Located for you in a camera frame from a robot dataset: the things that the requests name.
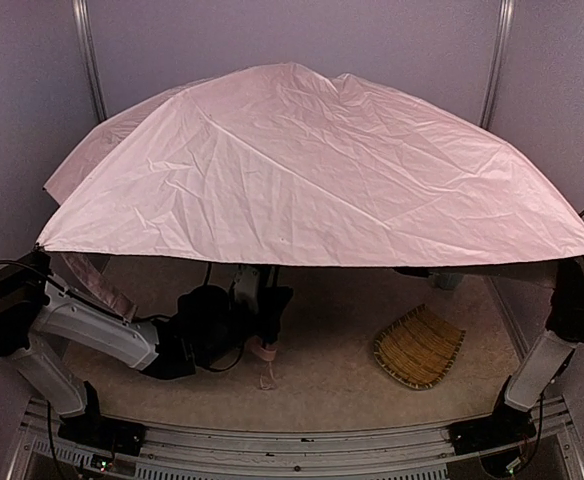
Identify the pink and black folding umbrella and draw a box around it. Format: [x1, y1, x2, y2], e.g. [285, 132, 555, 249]
[34, 60, 584, 391]

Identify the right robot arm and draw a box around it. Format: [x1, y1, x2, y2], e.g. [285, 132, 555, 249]
[491, 256, 584, 440]

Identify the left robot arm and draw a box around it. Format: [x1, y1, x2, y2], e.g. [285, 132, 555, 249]
[0, 251, 293, 455]

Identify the woven bamboo tray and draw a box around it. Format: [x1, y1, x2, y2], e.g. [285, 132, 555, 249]
[373, 304, 466, 391]

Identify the white and blue cup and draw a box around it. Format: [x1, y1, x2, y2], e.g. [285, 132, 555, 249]
[430, 271, 464, 291]

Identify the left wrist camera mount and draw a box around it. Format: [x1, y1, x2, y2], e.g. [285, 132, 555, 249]
[233, 265, 261, 311]

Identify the aluminium front rail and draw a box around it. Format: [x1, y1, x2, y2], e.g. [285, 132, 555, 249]
[1, 398, 584, 479]

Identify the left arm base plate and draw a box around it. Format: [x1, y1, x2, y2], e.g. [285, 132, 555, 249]
[58, 416, 147, 457]

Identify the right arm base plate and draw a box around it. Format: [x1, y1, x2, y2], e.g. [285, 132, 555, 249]
[448, 417, 537, 455]

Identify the left aluminium corner post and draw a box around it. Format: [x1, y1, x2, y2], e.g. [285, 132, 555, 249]
[72, 0, 107, 123]

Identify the aluminium corner post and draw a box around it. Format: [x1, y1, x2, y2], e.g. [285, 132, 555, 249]
[72, 0, 107, 123]
[479, 0, 516, 130]

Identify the right aluminium corner post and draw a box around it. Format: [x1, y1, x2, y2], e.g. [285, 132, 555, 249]
[479, 0, 516, 130]

